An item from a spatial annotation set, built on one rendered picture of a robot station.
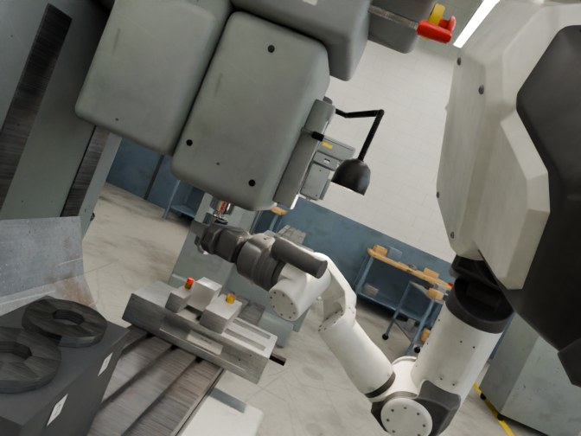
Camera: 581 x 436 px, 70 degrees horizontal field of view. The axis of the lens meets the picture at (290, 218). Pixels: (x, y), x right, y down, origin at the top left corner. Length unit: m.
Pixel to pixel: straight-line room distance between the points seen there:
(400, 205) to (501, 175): 6.99
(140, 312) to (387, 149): 6.62
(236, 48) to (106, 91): 0.24
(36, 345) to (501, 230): 0.45
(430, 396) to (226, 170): 0.49
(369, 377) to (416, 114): 6.95
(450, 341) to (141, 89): 0.64
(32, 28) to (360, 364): 0.78
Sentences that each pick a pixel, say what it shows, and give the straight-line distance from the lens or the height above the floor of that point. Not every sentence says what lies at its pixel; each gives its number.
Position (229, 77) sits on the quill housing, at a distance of 0.76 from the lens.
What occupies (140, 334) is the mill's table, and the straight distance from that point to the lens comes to 1.03.
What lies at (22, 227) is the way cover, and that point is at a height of 1.08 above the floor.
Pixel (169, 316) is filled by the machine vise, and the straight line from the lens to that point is 1.02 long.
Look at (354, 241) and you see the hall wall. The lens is 7.33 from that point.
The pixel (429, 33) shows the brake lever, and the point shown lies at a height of 1.69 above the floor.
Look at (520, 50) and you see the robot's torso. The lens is 0.41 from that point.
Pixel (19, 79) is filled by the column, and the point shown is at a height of 1.36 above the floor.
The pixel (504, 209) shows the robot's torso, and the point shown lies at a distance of 0.39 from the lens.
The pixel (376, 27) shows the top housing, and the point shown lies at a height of 1.73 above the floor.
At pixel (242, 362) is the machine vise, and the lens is 1.00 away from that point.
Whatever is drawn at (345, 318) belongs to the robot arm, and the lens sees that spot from 0.72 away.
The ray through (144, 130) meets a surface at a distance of 0.77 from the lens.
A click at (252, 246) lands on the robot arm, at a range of 0.74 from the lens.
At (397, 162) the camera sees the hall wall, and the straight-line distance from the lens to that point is 7.39.
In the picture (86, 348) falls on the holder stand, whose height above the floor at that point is 1.13.
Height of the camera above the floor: 1.39
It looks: 5 degrees down
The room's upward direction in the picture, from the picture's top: 24 degrees clockwise
